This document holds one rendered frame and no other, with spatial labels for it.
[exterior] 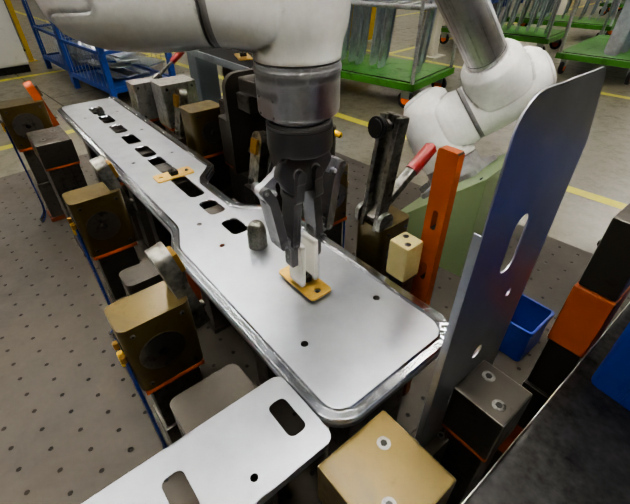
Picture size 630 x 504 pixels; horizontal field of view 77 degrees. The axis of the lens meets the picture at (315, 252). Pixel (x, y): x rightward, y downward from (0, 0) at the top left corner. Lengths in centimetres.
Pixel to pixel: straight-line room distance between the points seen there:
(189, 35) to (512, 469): 48
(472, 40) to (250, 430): 95
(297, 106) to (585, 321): 37
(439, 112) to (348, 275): 70
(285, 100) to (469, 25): 72
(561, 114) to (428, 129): 94
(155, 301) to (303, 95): 31
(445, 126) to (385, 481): 98
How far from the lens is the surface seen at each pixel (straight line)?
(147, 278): 67
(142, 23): 43
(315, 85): 41
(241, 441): 45
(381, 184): 61
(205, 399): 51
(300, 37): 40
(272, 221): 48
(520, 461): 44
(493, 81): 114
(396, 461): 37
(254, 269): 62
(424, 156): 66
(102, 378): 96
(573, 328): 52
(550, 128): 27
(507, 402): 41
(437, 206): 56
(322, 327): 53
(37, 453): 91
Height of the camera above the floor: 140
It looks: 37 degrees down
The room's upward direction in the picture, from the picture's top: straight up
